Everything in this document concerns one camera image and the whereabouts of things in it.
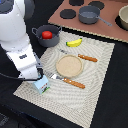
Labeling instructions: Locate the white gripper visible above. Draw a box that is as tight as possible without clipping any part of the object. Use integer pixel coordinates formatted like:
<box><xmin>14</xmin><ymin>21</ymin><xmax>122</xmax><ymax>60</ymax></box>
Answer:
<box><xmin>7</xmin><ymin>45</ymin><xmax>43</xmax><ymax>81</ymax></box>

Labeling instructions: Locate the small blue milk carton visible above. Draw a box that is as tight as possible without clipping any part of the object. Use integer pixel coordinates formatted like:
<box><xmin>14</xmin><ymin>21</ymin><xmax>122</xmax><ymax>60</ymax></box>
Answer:
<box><xmin>33</xmin><ymin>76</ymin><xmax>50</xmax><ymax>94</ymax></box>

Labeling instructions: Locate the red toy tomato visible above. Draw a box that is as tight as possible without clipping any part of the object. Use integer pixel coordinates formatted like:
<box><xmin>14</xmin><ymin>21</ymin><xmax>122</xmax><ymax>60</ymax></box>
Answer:
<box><xmin>42</xmin><ymin>31</ymin><xmax>52</xmax><ymax>39</ymax></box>

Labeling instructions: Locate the grey two-handled pot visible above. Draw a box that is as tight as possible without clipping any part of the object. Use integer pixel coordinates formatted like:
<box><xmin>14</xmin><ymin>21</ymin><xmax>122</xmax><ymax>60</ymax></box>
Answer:
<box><xmin>32</xmin><ymin>25</ymin><xmax>62</xmax><ymax>47</ymax></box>

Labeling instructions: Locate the yellow toy banana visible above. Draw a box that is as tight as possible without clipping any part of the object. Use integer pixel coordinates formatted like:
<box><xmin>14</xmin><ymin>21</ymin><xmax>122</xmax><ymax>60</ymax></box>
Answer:
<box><xmin>66</xmin><ymin>38</ymin><xmax>82</xmax><ymax>47</ymax></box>

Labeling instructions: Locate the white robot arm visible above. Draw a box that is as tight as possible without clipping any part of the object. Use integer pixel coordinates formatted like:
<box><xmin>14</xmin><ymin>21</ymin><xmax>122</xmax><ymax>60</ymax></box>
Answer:
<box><xmin>0</xmin><ymin>0</ymin><xmax>43</xmax><ymax>81</ymax></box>

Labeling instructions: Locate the round wooden plate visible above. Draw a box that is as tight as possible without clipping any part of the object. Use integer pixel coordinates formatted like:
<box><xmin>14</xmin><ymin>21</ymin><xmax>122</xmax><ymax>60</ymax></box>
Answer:
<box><xmin>56</xmin><ymin>55</ymin><xmax>83</xmax><ymax>78</ymax></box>

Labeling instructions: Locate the beige woven placemat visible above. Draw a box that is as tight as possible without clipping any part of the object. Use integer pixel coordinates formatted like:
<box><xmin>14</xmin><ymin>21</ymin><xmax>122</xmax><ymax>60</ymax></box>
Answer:
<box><xmin>14</xmin><ymin>31</ymin><xmax>114</xmax><ymax>128</ymax></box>

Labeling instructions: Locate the pink toy stove board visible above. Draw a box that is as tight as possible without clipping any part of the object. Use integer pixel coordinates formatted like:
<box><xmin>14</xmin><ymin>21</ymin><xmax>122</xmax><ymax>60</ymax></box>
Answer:
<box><xmin>47</xmin><ymin>0</ymin><xmax>128</xmax><ymax>43</ymax></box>

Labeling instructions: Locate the dark grey saucepan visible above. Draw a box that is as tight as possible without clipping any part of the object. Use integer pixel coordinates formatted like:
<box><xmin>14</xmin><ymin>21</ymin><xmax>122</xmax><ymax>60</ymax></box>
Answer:
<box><xmin>78</xmin><ymin>5</ymin><xmax>111</xmax><ymax>26</ymax></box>

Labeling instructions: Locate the beige bowl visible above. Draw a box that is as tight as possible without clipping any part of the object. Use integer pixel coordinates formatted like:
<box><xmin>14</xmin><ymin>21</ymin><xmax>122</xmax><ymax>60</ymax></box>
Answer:
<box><xmin>119</xmin><ymin>5</ymin><xmax>128</xmax><ymax>30</ymax></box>

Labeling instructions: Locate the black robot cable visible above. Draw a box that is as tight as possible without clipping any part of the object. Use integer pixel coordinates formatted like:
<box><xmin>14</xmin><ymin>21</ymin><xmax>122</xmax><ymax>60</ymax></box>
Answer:
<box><xmin>0</xmin><ymin>71</ymin><xmax>39</xmax><ymax>83</ymax></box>

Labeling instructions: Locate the wooden handled toy knife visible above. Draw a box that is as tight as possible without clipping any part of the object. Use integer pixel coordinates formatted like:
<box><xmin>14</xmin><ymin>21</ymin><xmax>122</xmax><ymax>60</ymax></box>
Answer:
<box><xmin>59</xmin><ymin>49</ymin><xmax>98</xmax><ymax>62</ymax></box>

